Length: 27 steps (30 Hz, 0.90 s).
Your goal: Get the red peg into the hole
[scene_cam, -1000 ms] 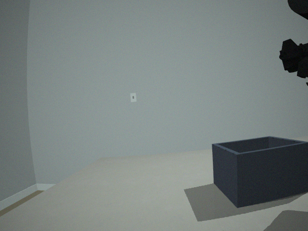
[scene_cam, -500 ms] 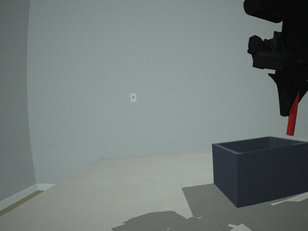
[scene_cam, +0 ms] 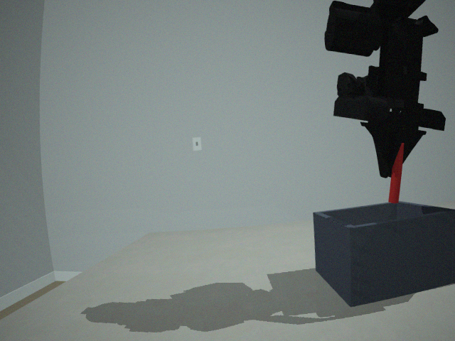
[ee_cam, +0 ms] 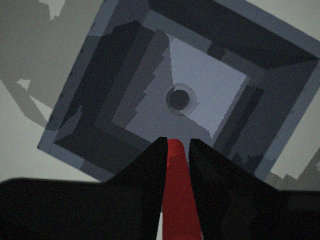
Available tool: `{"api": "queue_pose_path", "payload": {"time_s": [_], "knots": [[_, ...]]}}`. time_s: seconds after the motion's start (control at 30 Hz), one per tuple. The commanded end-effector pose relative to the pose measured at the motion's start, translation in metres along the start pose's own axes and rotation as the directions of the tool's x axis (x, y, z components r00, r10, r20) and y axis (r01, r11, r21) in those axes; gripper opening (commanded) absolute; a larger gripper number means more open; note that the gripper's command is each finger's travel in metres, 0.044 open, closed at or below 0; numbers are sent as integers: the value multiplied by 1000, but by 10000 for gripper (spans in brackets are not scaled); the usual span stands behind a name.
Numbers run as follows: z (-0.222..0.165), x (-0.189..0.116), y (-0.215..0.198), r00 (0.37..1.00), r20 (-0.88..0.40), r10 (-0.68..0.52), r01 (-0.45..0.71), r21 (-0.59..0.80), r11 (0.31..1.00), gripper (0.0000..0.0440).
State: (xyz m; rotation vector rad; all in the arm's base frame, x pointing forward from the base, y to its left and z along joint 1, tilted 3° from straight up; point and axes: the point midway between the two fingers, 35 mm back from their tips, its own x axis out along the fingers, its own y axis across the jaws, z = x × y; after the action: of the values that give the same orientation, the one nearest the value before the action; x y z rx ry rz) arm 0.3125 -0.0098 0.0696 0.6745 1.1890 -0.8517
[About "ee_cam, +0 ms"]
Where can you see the red peg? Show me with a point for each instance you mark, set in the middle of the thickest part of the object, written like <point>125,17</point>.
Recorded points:
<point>180,220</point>

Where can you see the grey plate with round hole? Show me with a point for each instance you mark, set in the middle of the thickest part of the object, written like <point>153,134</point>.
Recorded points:
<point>212,89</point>

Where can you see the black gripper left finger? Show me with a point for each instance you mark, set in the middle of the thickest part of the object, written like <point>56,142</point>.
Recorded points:
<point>126,207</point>

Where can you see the dark grey open box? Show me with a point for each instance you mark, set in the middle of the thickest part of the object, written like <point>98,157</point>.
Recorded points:
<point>283,64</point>

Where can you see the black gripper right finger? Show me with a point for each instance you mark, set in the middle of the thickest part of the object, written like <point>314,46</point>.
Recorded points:
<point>233,204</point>

